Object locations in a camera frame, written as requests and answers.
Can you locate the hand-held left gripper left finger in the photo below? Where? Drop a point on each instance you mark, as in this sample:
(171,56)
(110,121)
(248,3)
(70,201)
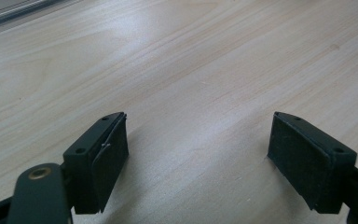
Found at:
(96,168)

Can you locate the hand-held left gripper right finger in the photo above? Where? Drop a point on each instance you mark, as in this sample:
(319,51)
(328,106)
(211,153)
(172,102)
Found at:
(310,165)

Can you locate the metal floor rail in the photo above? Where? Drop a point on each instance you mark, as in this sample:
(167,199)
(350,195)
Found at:
(9,12)

